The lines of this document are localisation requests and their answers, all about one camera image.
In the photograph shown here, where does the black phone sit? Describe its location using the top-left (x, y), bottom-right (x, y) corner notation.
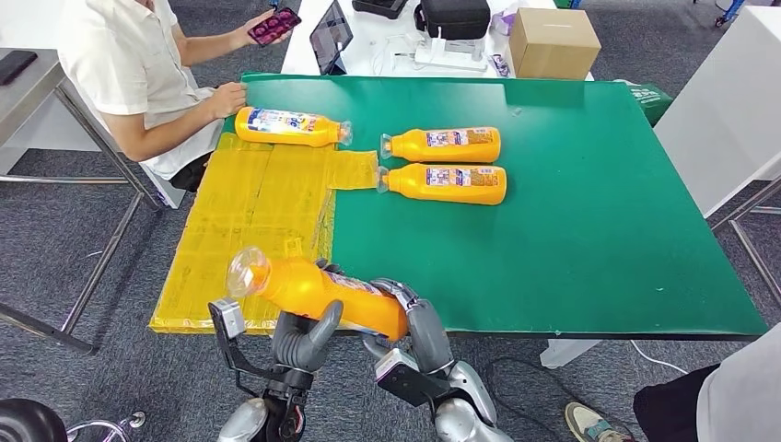
top-left (0, 50), bottom-right (41, 87)
top-left (247, 6), bottom-right (303, 48)

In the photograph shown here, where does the white floor cable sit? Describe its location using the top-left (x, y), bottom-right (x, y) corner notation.
top-left (628, 339), bottom-right (688, 375)

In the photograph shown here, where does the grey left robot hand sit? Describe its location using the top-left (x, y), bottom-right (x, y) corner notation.
top-left (270, 259), bottom-right (344, 373)

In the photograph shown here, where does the black floor cable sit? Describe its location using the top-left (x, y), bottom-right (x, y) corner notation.
top-left (484, 356), bottom-right (581, 431)

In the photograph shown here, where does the white power strip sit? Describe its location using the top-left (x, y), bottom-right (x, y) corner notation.
top-left (393, 27), bottom-right (489, 73)

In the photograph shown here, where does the black round stool seat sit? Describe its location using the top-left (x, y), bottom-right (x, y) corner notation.
top-left (0, 397), bottom-right (69, 442)

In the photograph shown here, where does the white table with metal legs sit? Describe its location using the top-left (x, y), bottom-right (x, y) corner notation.
top-left (652, 6), bottom-right (781, 307)

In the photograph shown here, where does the black tablet on stand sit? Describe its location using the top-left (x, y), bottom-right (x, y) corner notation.
top-left (309, 0), bottom-right (356, 76)

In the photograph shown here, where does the person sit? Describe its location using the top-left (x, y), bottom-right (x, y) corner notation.
top-left (57, 0), bottom-right (303, 193)
top-left (633, 323), bottom-right (781, 442)

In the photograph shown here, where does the person's right hand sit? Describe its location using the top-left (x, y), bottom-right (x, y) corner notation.
top-left (204, 82), bottom-right (249, 122)

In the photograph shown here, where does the green shopping bag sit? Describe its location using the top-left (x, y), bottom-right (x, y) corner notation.
top-left (616, 79), bottom-right (674, 128)

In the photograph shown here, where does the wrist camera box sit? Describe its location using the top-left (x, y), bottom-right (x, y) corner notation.
top-left (207, 297), bottom-right (249, 367)
top-left (373, 348), bottom-right (453, 409)

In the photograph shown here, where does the purple plastic packet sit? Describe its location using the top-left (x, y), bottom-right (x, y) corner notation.
top-left (489, 8), bottom-right (519, 37)

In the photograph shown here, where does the white and green sneaker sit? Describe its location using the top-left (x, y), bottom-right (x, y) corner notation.
top-left (564, 401), bottom-right (635, 442)

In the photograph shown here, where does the chrome stool base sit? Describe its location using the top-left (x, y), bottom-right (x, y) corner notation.
top-left (65, 410), bottom-right (147, 442)

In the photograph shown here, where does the green table mat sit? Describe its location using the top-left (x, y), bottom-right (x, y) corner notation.
top-left (222, 72), bottom-right (770, 341)

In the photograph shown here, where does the black zip bag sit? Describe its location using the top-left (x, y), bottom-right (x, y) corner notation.
top-left (414, 0), bottom-right (493, 42)

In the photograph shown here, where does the white desk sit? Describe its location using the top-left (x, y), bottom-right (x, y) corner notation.
top-left (280, 0), bottom-right (594, 82)

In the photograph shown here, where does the orange detergent bottle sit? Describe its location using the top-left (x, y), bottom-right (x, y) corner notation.
top-left (234, 106), bottom-right (354, 148)
top-left (379, 126), bottom-right (502, 164)
top-left (226, 247), bottom-right (410, 343)
top-left (375, 162), bottom-right (508, 207)

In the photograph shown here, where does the blue chair base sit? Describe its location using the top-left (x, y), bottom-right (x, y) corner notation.
top-left (692, 0), bottom-right (749, 29)

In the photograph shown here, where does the white table leg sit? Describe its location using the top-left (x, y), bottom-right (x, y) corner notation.
top-left (540, 338), bottom-right (602, 370)

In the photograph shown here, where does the person's left hand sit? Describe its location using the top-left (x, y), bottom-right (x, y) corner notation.
top-left (228, 15), bottom-right (294, 52)

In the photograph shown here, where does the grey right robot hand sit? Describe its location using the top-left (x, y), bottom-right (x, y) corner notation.
top-left (363, 277), bottom-right (456, 377)

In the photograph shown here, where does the yellow taped cardboard sheet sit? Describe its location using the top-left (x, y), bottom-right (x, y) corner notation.
top-left (149, 131), bottom-right (380, 335)

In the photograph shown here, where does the grey metal table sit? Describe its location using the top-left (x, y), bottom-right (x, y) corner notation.
top-left (0, 47), bottom-right (165, 356)

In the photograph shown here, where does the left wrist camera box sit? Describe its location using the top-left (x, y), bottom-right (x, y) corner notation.
top-left (207, 297), bottom-right (249, 367)

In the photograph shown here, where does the flat black case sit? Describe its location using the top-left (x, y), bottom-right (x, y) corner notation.
top-left (352, 0), bottom-right (411, 21)

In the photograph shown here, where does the brown cardboard box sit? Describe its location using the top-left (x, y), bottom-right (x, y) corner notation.
top-left (508, 7), bottom-right (602, 82)

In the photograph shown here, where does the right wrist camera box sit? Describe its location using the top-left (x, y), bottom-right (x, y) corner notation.
top-left (373, 348), bottom-right (453, 409)

